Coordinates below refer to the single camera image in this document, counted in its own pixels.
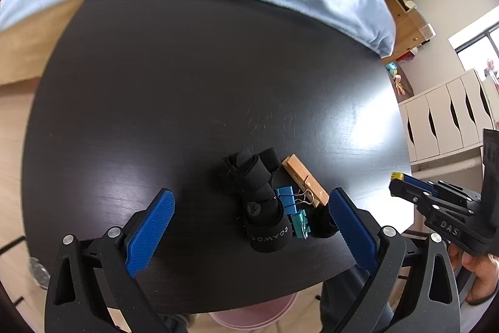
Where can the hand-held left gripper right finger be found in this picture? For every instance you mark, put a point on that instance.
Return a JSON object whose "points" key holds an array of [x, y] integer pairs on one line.
{"points": [[353, 231]]}

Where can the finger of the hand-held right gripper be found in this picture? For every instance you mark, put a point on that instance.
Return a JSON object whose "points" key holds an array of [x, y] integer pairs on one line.
{"points": [[405, 192], [419, 184]]}

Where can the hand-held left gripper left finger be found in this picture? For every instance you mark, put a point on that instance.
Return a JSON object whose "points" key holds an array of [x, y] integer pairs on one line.
{"points": [[150, 231]]}

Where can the small yellow clip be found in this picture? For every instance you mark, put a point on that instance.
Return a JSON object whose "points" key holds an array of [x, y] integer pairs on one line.
{"points": [[397, 175]]}

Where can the black sock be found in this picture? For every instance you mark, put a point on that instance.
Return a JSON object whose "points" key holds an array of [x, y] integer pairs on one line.
{"points": [[321, 223]]}

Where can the teal binder clip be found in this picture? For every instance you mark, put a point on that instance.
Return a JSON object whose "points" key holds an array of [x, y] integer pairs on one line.
{"points": [[299, 224]]}

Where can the blue binder clip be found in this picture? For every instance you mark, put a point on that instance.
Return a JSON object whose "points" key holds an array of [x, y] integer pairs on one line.
{"points": [[285, 200]]}

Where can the wooden clothespin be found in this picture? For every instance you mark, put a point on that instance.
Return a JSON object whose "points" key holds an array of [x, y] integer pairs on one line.
{"points": [[302, 175]]}

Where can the black wrist wrap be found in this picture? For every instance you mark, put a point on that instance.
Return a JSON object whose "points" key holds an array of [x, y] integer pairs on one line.
{"points": [[265, 223]]}

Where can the pink trash bin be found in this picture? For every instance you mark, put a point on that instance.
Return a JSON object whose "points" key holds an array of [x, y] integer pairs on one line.
{"points": [[249, 315]]}

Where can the person's right hand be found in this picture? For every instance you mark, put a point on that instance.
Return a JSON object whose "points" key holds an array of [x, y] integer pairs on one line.
{"points": [[483, 278]]}

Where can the white drawer unit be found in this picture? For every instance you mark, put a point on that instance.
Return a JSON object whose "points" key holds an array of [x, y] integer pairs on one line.
{"points": [[440, 122]]}

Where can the light blue pet toy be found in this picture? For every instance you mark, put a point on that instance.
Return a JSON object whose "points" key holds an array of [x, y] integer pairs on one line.
{"points": [[391, 68]]}

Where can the round shiny grey object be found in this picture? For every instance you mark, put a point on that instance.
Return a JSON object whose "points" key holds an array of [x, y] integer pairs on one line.
{"points": [[37, 272]]}

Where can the window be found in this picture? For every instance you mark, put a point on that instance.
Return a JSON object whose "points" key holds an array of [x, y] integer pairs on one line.
{"points": [[479, 48]]}

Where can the wooden bed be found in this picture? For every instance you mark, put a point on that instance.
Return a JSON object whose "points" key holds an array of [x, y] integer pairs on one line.
{"points": [[23, 52]]}

